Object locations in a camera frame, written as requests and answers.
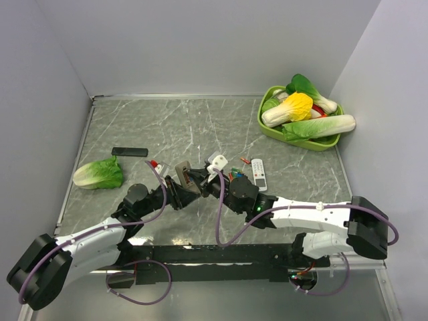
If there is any bok choy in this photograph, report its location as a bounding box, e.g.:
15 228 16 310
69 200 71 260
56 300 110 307
286 74 338 114

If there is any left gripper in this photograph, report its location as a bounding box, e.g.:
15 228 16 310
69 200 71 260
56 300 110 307
137 175 201 217

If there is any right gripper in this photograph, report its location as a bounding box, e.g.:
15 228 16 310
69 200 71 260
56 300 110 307
189 168 243 215

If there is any black slim remote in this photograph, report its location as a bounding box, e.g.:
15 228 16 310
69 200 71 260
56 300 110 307
111 146 148 157

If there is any yellow napa cabbage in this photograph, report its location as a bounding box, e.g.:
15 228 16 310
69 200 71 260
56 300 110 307
261 92 313 128

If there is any beige white remote control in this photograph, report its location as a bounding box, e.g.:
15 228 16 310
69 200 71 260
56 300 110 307
175 160 199 193

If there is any battery pile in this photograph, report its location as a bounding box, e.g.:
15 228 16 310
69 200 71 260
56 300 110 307
228 167 244 181

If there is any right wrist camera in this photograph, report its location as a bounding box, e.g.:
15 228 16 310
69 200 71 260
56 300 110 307
207 151 228 183

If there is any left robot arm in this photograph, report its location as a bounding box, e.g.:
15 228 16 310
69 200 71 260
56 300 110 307
7 177 200 310

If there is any long green white cabbage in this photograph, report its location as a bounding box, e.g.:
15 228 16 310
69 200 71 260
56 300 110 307
282 114 356 142

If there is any black base frame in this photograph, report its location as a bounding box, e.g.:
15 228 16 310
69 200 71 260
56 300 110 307
100 243 330 285

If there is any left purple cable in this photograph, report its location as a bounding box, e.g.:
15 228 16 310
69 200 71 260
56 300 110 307
18 160 173 306

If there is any green romaine lettuce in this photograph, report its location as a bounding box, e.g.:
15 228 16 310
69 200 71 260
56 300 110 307
72 156 124 190

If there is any white remote with display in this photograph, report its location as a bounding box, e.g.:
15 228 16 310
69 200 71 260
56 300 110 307
251 158 268 192

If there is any green plastic basket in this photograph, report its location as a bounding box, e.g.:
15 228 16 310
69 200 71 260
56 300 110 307
257 86 341 152

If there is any small green cabbage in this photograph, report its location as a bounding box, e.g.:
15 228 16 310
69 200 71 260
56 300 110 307
261 97 280 114

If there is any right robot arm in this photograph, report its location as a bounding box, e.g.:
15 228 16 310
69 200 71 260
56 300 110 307
187 169 392 267

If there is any red pepper toy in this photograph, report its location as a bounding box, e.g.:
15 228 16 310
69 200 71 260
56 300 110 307
310 104 327 119

